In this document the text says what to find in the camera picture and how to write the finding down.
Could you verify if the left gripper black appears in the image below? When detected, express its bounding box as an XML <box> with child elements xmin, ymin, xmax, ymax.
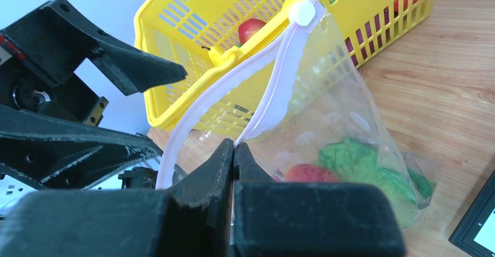
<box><xmin>1</xmin><ymin>0</ymin><xmax>187</xmax><ymax>189</ymax></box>

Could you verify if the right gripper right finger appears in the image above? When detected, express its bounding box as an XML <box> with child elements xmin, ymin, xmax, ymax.
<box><xmin>231</xmin><ymin>143</ymin><xmax>407</xmax><ymax>256</ymax></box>

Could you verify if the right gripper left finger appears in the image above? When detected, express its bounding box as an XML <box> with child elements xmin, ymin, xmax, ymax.
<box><xmin>1</xmin><ymin>139</ymin><xmax>234</xmax><ymax>256</ymax></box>

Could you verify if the red yellow apple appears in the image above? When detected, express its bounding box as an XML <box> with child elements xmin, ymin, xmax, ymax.
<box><xmin>284</xmin><ymin>164</ymin><xmax>340</xmax><ymax>183</ymax></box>

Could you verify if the green lettuce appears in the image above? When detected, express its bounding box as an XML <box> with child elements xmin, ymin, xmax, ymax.
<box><xmin>317</xmin><ymin>138</ymin><xmax>436</xmax><ymax>229</ymax></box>

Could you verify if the clear zip top bag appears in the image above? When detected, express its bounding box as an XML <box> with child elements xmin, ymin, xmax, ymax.
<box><xmin>155</xmin><ymin>0</ymin><xmax>442</xmax><ymax>231</ymax></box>

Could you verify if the yellow plastic basket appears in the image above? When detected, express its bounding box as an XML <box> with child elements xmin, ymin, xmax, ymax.
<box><xmin>134</xmin><ymin>0</ymin><xmax>435</xmax><ymax>130</ymax></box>

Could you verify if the dark red pomegranate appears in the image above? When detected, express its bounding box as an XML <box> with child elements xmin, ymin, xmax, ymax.
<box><xmin>238</xmin><ymin>18</ymin><xmax>266</xmax><ymax>46</ymax></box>

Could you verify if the black white checkerboard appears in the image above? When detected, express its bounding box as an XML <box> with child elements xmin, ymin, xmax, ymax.
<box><xmin>449</xmin><ymin>174</ymin><xmax>494</xmax><ymax>256</ymax></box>

